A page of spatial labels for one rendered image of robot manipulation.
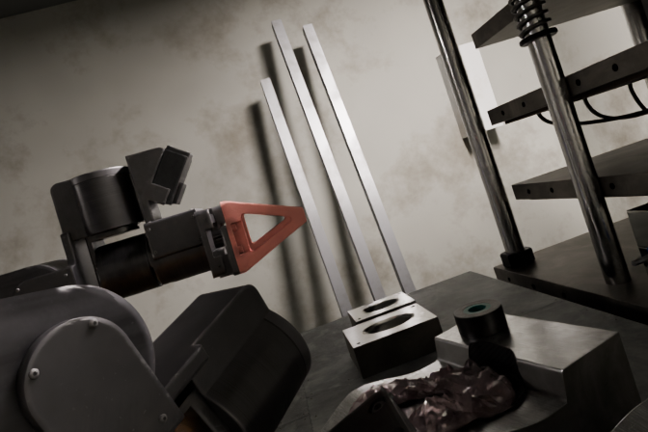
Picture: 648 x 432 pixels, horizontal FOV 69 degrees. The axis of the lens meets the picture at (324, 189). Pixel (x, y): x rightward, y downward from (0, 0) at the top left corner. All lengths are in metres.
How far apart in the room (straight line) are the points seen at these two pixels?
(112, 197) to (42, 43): 2.98
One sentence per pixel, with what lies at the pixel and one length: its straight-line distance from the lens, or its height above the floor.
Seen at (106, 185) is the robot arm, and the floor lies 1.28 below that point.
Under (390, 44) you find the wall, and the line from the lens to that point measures 3.36.
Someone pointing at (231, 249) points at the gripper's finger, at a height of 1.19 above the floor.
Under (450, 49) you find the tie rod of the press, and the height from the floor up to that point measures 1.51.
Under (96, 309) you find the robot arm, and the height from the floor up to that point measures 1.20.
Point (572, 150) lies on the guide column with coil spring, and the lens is 1.25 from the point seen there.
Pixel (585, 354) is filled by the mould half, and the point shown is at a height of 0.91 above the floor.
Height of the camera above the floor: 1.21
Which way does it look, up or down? level
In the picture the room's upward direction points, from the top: 18 degrees counter-clockwise
